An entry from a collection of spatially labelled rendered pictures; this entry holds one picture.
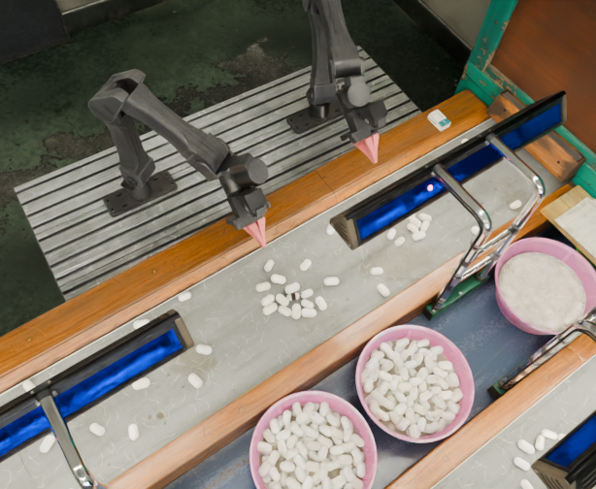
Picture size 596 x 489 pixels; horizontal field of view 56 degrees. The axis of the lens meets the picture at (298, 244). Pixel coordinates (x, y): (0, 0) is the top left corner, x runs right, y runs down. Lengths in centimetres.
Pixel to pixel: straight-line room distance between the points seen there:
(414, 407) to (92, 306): 78
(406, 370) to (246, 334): 38
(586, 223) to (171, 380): 113
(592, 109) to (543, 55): 19
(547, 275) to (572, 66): 53
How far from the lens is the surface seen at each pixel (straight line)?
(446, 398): 137
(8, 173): 274
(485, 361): 150
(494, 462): 137
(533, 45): 169
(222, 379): 133
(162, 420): 132
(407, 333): 139
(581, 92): 165
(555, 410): 146
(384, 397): 135
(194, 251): 143
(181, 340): 101
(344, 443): 130
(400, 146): 166
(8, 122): 293
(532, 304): 154
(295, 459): 128
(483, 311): 155
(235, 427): 127
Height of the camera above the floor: 201
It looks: 60 degrees down
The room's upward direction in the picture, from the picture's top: 5 degrees clockwise
